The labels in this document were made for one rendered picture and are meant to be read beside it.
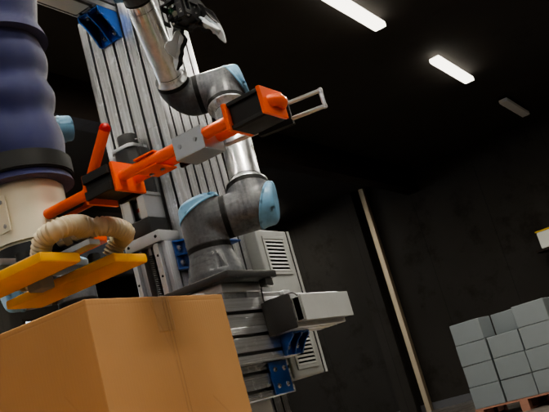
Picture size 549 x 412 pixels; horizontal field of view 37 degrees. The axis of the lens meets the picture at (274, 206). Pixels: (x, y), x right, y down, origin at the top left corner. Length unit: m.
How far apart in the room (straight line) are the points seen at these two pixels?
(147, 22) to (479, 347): 7.34
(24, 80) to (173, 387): 0.72
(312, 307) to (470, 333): 7.10
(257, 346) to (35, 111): 0.79
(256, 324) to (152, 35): 0.81
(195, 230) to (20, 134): 0.58
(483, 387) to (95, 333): 7.97
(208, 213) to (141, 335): 0.70
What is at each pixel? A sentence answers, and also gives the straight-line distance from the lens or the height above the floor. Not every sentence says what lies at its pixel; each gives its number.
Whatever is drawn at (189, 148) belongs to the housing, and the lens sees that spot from 1.45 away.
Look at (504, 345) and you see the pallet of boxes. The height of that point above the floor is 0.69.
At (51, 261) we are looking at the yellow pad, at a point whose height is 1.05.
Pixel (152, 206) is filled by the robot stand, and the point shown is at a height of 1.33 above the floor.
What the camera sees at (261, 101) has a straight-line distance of 1.36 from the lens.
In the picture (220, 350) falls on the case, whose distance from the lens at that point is 1.63.
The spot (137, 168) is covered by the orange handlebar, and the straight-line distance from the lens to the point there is 1.53.
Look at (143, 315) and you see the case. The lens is 1.47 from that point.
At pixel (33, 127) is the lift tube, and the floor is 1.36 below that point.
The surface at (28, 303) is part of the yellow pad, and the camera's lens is 1.87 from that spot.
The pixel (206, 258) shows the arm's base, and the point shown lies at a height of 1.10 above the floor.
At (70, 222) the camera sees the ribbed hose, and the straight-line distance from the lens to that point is 1.56.
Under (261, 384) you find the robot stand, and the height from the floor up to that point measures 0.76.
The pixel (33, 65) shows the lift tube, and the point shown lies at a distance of 1.83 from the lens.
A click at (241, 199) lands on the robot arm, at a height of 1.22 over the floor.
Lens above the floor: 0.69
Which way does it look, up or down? 14 degrees up
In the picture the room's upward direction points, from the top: 16 degrees counter-clockwise
